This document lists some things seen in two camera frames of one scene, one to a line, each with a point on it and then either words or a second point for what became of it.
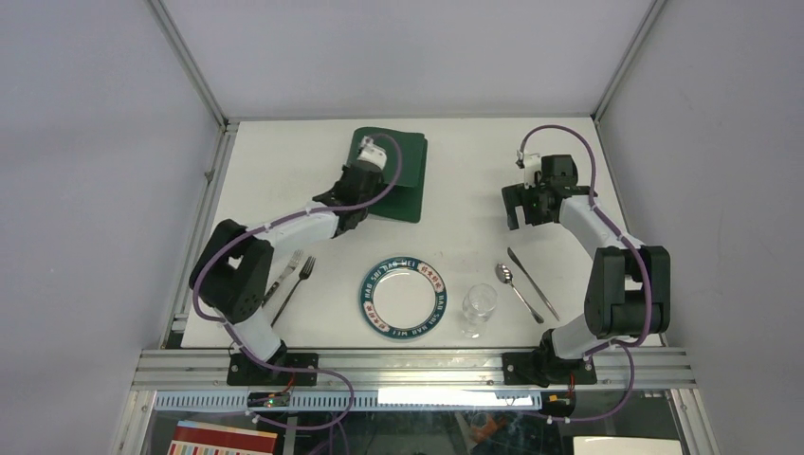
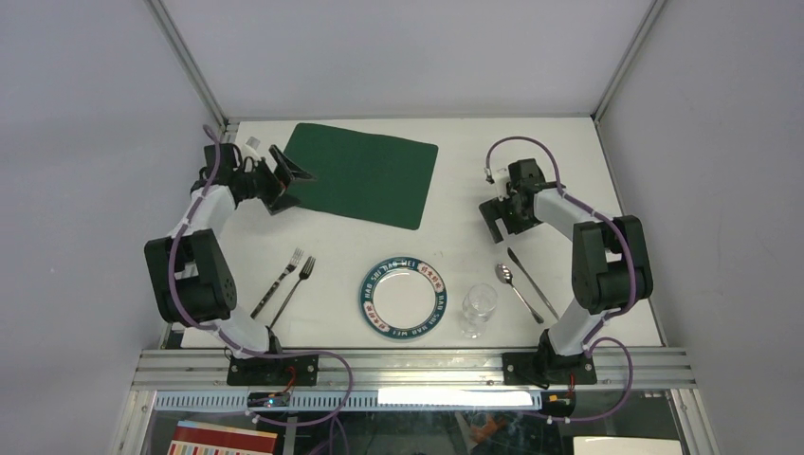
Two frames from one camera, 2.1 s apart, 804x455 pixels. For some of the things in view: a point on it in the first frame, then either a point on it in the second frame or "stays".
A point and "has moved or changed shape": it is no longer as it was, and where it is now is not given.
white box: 626,445 stays
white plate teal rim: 403,298 stays
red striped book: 214,438 stays
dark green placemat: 406,202 has moved or changed shape
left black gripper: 342,179 -> 279,203
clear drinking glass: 478,305 stays
